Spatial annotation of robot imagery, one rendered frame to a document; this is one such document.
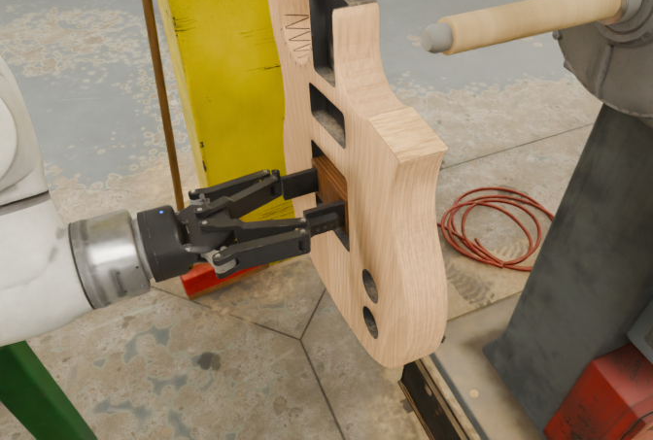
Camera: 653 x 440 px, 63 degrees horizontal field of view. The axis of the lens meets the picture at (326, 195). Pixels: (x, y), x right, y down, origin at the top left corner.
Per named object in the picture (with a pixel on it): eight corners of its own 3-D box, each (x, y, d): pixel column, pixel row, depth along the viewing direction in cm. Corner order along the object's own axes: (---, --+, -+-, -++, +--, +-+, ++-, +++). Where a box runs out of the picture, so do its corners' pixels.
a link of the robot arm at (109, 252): (101, 328, 52) (163, 308, 53) (70, 258, 46) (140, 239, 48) (96, 270, 59) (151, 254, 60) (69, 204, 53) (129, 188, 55)
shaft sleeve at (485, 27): (621, 16, 50) (593, 19, 53) (620, -19, 49) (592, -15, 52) (458, 54, 45) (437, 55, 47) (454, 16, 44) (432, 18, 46)
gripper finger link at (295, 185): (285, 201, 62) (282, 197, 63) (338, 185, 64) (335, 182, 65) (282, 180, 61) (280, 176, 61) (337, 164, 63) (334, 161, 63)
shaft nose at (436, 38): (455, 50, 45) (439, 50, 47) (451, 20, 44) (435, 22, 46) (434, 54, 44) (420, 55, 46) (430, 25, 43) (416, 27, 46)
